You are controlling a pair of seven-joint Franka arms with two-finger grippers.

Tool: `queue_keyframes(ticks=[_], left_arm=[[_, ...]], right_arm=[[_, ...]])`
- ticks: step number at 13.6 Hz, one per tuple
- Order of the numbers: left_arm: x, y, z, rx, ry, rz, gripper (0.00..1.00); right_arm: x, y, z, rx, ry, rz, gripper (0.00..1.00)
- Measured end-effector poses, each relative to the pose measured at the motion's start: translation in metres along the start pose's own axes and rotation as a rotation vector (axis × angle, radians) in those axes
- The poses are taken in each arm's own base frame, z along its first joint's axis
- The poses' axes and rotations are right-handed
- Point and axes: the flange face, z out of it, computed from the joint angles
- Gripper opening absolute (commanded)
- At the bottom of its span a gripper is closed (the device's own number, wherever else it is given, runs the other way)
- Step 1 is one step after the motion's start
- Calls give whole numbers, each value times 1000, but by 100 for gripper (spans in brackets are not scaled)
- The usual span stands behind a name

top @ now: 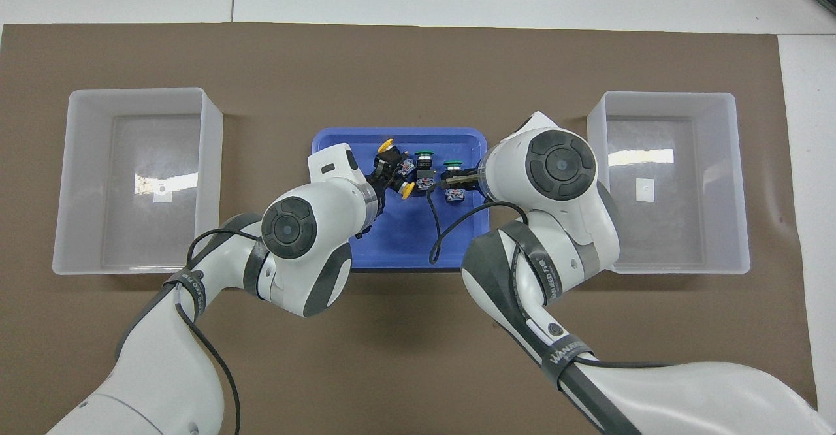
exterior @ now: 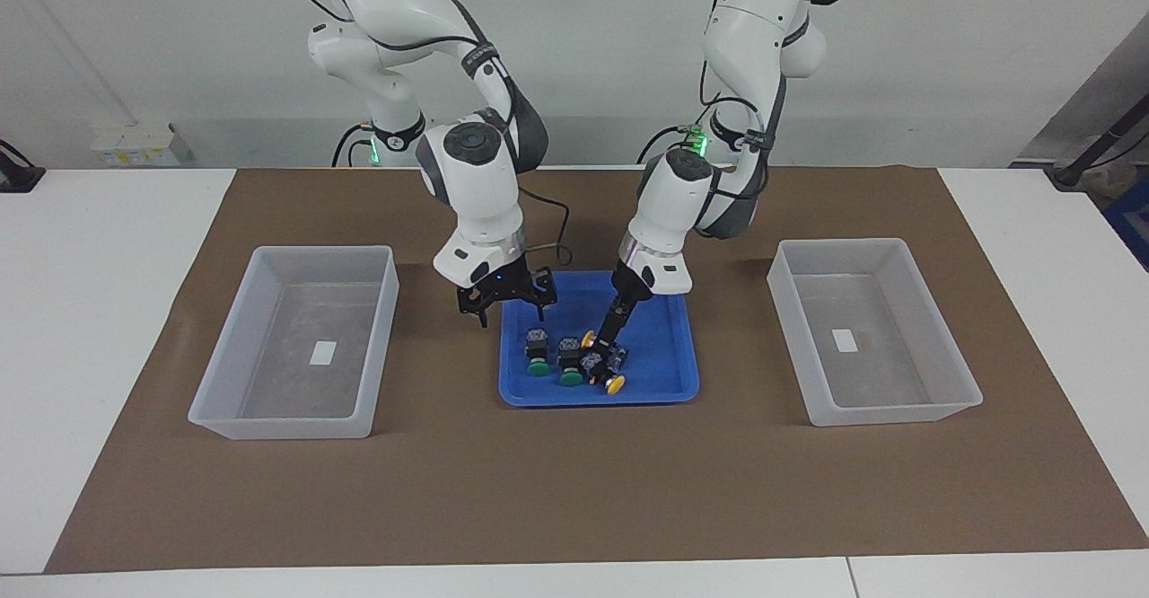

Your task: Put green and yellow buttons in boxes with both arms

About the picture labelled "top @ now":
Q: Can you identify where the green push button switch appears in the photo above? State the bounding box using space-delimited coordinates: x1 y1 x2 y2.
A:
414 151 437 191
442 159 466 202

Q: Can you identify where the blue plastic tray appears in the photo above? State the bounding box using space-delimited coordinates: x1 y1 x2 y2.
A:
308 127 490 272

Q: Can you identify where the brown table mat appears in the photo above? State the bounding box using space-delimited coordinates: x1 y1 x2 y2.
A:
0 22 820 435

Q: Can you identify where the translucent white plastic box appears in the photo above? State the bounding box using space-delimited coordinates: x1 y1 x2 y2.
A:
586 91 752 274
52 87 224 276

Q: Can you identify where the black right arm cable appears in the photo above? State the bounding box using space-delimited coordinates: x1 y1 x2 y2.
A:
426 172 673 369

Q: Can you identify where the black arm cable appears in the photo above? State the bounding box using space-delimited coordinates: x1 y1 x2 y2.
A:
426 172 673 369
173 227 263 435

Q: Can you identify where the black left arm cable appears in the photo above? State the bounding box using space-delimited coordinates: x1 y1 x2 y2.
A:
173 227 263 435

